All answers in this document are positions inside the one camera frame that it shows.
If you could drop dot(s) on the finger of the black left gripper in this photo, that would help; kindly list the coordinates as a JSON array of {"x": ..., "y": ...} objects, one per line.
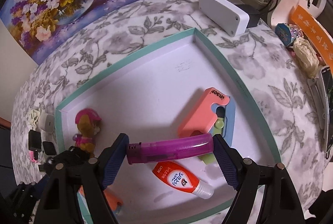
[{"x": 19, "y": 205}]

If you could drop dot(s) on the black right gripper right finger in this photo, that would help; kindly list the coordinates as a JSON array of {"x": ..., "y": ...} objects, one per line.
[{"x": 280, "y": 202}]

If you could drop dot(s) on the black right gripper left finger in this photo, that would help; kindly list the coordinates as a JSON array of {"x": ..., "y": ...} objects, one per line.
[{"x": 72, "y": 170}]

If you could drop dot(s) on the pink puppy toy figure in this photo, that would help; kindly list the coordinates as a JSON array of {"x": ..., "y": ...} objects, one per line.
[{"x": 88, "y": 124}]

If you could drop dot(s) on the blue and pink case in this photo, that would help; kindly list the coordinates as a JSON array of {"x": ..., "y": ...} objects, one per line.
[{"x": 114, "y": 202}]

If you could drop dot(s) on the pink and blue utility cutter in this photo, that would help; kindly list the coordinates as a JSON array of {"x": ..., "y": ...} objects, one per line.
[{"x": 213, "y": 113}]

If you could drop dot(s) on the orange glue tube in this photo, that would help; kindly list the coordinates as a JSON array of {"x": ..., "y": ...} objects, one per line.
[{"x": 179, "y": 178}]

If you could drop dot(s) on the purple lighter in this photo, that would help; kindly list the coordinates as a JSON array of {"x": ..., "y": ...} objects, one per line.
[{"x": 175, "y": 149}]

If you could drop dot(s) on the white and grey watch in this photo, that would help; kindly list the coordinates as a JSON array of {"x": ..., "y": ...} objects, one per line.
[{"x": 48, "y": 148}]

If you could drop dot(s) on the black charger cube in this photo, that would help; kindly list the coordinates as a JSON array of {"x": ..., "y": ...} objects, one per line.
[{"x": 34, "y": 141}]

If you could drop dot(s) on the white charger adapter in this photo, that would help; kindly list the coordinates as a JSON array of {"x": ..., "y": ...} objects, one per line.
[{"x": 46, "y": 122}]

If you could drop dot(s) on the teal rimmed white tray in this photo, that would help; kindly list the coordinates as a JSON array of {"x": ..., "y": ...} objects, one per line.
[{"x": 146, "y": 96}]

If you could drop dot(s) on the floral grey blanket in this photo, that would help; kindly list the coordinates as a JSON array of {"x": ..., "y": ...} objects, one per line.
[{"x": 272, "y": 76}]

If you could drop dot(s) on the cream crumpled cloth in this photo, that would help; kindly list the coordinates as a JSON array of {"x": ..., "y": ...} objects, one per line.
[{"x": 307, "y": 56}]

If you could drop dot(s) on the colourful round tin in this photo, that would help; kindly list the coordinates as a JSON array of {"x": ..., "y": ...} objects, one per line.
[{"x": 288, "y": 33}]

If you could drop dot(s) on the white rectangular device box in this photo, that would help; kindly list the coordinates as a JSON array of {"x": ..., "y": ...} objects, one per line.
[{"x": 232, "y": 19}]

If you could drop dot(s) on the orange printed box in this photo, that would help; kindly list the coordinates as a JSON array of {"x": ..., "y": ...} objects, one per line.
[{"x": 315, "y": 32}]

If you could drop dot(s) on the black power adapter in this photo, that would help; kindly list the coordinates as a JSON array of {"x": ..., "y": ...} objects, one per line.
[{"x": 253, "y": 13}]

